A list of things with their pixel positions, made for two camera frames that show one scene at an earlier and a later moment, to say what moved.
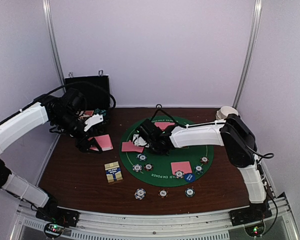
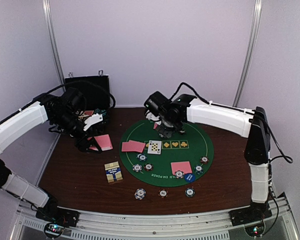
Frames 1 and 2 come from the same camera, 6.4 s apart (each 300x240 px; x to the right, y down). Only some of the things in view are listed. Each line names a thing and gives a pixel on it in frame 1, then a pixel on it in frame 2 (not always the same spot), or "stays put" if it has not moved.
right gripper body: (154, 148) to (170, 127)
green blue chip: (198, 169) stays put
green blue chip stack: (189, 192) stays put
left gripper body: (79, 141) stays put
